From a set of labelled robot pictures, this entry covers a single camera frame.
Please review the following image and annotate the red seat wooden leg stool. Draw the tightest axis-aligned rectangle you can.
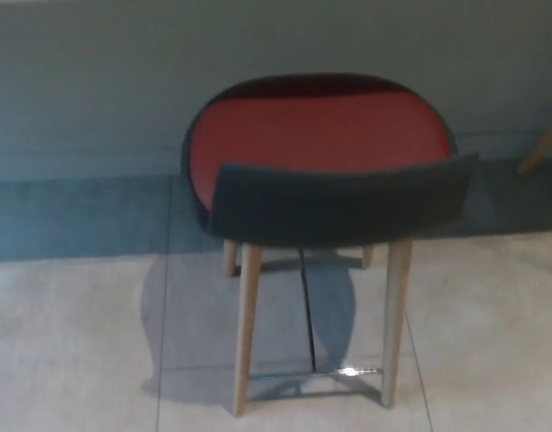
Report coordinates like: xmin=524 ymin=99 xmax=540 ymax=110
xmin=179 ymin=71 xmax=480 ymax=418

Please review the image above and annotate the wooden leg bar stool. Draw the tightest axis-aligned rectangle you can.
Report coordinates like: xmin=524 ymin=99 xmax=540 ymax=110
xmin=517 ymin=112 xmax=552 ymax=176

